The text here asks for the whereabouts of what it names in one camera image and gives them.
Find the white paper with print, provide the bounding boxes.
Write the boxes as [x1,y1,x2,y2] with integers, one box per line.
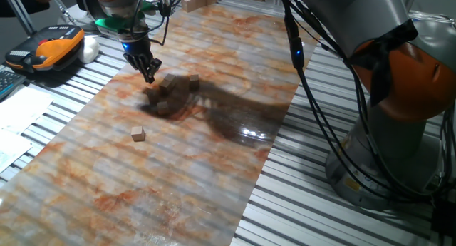
[0,128,33,174]

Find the black round drum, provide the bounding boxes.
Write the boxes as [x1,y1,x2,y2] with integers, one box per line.
[73,0,108,24]

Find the black strap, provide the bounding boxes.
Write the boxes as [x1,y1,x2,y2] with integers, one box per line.
[343,18,420,107]

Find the white rounded object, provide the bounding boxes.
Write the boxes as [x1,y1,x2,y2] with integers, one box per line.
[77,35,100,64]

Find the small brown cardboard box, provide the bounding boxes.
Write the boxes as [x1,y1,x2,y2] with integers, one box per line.
[180,0,218,14]

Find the black keyboard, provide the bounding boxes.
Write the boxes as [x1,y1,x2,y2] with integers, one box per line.
[0,69,28,101]

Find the orange marble pattern sheet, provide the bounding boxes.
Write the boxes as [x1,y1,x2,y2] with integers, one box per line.
[0,3,318,246]

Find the orange and black teach pendant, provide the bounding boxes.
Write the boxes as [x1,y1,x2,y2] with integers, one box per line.
[4,24,86,74]

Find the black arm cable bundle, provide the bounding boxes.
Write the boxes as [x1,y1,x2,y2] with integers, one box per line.
[276,0,456,204]

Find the grey metal base plate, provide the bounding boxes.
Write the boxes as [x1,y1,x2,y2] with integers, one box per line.
[58,5,122,40]

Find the black sleeved forearm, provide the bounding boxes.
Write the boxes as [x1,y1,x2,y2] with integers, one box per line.
[0,0,51,18]

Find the blank white paper sheet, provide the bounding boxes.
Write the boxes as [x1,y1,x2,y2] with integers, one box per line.
[0,86,54,135]

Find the grey aluminium bar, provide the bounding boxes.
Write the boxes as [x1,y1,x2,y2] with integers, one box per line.
[1,0,37,36]

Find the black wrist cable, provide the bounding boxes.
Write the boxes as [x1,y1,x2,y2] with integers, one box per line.
[130,0,193,47]

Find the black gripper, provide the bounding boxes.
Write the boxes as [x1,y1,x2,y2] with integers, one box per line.
[121,36,163,84]

